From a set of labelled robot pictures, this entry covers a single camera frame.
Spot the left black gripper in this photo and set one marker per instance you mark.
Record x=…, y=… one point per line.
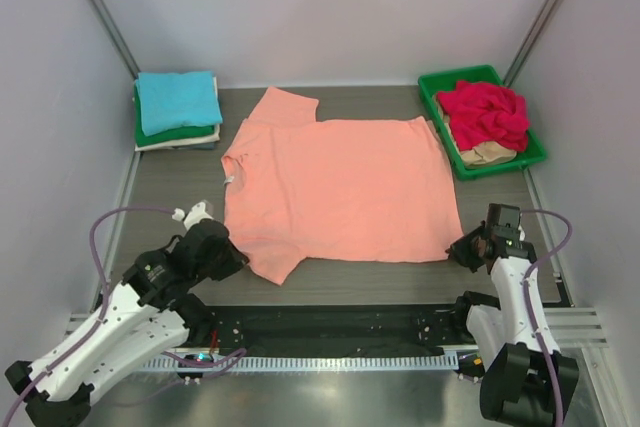
x=236, y=259

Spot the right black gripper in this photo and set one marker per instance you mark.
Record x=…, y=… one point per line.
x=458, y=251

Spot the salmon pink t shirt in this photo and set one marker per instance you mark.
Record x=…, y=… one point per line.
x=352, y=190

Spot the red t shirt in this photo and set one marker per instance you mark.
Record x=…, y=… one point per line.
x=480, y=112

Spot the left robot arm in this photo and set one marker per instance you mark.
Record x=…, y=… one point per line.
x=152, y=309

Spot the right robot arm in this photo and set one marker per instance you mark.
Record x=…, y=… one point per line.
x=527, y=381

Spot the tan t shirt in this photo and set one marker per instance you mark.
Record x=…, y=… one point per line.
x=487, y=153

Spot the folded white shirt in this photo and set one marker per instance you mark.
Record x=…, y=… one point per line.
x=185, y=142

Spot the folded green shirt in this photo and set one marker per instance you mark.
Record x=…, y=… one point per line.
x=170, y=136

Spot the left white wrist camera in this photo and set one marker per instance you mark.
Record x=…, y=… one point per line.
x=203, y=210

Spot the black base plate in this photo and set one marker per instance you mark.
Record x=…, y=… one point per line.
x=342, y=331

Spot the slotted cable duct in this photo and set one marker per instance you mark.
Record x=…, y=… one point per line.
x=252, y=365

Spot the right corner frame post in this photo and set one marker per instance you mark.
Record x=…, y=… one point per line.
x=535, y=32

